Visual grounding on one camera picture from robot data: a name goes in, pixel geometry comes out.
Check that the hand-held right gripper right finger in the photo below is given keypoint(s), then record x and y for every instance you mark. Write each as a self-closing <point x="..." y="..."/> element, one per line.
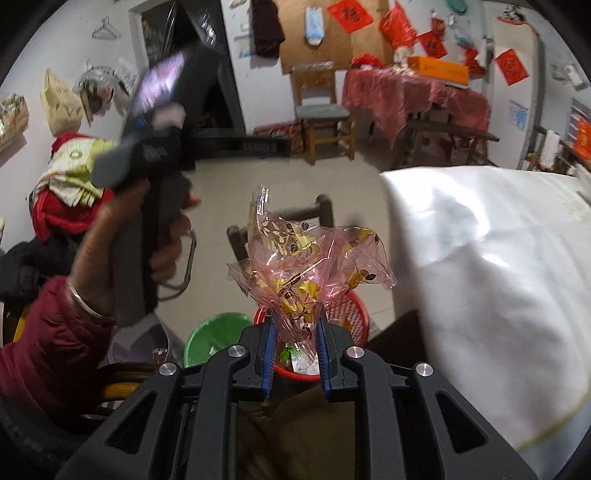
<point x="323" y="360"/>

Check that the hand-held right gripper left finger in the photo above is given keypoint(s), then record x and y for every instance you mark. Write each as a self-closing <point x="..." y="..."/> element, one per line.
<point x="268" y="355"/>

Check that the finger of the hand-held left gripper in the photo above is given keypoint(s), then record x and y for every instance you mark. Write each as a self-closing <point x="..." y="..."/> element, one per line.
<point x="244" y="145"/>

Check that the red plastic basket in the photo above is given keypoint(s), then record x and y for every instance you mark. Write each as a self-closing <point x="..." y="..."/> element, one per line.
<point x="355" y="318"/>

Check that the pink leaf-print cellophane wrapper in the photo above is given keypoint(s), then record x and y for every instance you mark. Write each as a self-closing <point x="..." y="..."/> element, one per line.
<point x="295" y="258"/>

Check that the person's left forearm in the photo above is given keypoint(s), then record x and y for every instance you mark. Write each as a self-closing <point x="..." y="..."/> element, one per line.
<point x="41" y="350"/>

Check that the person's left hand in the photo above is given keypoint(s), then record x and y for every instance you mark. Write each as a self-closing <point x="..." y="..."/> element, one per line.
<point x="104" y="249"/>

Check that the red cardboard box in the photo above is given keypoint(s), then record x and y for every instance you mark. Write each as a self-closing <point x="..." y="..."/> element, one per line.
<point x="277" y="132"/>

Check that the green plastic basin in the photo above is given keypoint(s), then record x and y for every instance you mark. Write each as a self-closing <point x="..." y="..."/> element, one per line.
<point x="217" y="337"/>

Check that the wooden chair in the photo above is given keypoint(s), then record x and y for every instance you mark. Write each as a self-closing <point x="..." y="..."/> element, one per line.
<point x="321" y="113"/>

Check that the person's olive trousers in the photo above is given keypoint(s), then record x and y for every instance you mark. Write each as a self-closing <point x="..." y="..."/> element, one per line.
<point x="286" y="438"/>

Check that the floral cloth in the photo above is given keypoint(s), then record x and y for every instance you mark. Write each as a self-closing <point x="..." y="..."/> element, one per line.
<point x="74" y="166"/>

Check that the dark wooden stool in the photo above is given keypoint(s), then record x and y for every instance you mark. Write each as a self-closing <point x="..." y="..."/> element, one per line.
<point x="324" y="206"/>

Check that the beige paper bag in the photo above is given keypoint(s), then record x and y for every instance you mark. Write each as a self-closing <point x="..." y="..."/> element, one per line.
<point x="60" y="104"/>

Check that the dark hanging garment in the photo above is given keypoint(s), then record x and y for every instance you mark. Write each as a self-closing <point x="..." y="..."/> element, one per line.
<point x="267" y="27"/>

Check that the red cloth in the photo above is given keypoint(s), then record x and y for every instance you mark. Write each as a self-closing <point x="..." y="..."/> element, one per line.
<point x="64" y="217"/>

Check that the blue mask pack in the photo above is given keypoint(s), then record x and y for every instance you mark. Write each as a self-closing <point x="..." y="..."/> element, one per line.
<point x="314" y="24"/>

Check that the red diamond paper poster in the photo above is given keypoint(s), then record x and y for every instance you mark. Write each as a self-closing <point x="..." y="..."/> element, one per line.
<point x="511" y="67"/>
<point x="344" y="14"/>
<point x="431" y="44"/>

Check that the table with red cloth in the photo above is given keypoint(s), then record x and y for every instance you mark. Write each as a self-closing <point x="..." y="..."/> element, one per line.
<point x="406" y="97"/>

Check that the black jacket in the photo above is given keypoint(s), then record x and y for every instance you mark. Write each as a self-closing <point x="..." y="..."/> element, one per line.
<point x="23" y="267"/>

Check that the red plastic bag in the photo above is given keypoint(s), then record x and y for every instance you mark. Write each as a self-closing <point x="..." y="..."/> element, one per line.
<point x="397" y="25"/>

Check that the dark wooden bench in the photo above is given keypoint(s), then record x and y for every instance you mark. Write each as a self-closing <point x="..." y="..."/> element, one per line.
<point x="443" y="131"/>

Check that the long orange box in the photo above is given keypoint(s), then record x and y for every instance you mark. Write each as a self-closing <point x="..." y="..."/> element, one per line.
<point x="438" y="70"/>

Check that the white refrigerator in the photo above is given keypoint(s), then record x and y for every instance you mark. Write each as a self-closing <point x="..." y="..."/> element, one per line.
<point x="517" y="106"/>

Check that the panda plush toy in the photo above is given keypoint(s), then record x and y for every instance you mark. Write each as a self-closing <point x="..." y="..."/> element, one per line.
<point x="510" y="12"/>

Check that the red gift box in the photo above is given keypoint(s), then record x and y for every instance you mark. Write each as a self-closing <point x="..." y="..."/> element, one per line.
<point x="582" y="138"/>

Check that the wooden wall board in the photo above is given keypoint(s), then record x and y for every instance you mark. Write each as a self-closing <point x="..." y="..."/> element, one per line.
<point x="360" y="50"/>

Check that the green wall basin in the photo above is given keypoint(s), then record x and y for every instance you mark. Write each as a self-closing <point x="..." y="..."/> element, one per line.
<point x="461" y="4"/>

